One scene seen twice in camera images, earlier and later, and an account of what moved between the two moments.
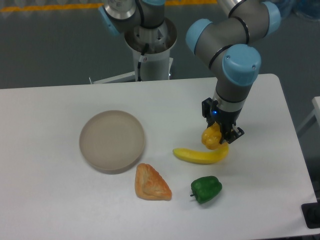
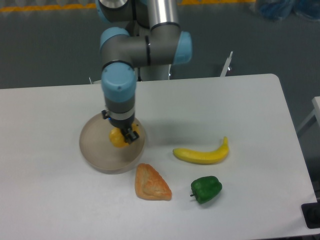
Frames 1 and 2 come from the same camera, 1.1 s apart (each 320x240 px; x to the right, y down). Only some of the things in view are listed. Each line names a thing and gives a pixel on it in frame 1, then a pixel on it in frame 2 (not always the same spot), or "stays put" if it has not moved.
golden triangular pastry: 150,185 stays put
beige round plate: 111,141 stays put
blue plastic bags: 310,9 stays put
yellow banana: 202,157 stays put
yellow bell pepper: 211,137 -> 117,137
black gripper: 225,119 -> 124,125
